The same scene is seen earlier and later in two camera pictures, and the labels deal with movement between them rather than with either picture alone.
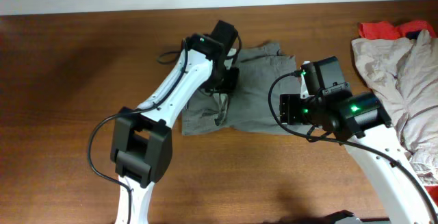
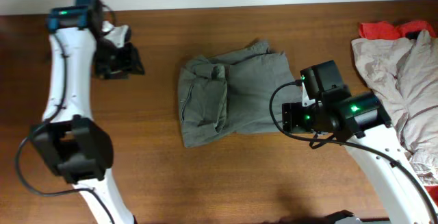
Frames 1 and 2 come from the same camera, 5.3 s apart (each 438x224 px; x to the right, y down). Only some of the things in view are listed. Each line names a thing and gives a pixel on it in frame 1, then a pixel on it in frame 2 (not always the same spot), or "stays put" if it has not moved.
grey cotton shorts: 265,73 stays put
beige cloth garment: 404,72 stays put
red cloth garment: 384,30 stays put
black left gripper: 229,80 → 120,60
